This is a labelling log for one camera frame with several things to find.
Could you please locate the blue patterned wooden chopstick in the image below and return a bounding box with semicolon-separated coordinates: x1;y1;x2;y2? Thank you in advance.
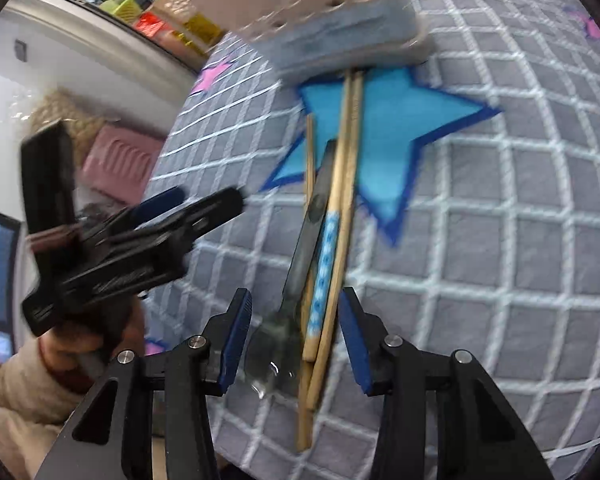
302;72;357;362

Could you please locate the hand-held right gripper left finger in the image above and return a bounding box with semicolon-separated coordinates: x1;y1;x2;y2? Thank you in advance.
35;287;253;480

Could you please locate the beige woven bag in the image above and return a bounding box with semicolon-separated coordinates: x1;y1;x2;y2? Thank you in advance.
30;87;113;161

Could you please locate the red box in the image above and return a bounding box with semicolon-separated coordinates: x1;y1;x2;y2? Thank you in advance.
136;12;172;39

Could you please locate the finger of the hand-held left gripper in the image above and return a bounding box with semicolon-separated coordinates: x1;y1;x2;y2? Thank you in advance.
80;187;245;286
100;187;186;233

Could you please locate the beige and grey utensil holder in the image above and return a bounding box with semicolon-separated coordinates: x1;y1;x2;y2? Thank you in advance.
200;0;431;86

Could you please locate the yellow-green plastic container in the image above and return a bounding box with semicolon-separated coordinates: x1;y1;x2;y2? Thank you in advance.
100;0;142;22

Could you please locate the plain wooden chopstick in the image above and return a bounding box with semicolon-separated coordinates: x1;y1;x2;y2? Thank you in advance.
295;114;317;452
306;71;366;412

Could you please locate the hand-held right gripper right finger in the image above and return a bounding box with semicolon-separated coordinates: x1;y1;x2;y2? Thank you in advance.
339;287;556;480

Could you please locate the pink plastic stool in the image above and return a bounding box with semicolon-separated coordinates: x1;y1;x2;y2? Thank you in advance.
82;125;167;208

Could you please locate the person's left hand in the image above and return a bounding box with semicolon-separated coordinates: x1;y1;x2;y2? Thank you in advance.
42;299;148;393

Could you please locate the black handled metal spoon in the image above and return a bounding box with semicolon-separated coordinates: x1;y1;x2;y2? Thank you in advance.
245;139;339;401

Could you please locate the person's left forearm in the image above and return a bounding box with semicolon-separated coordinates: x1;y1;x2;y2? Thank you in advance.
0;335;106;466

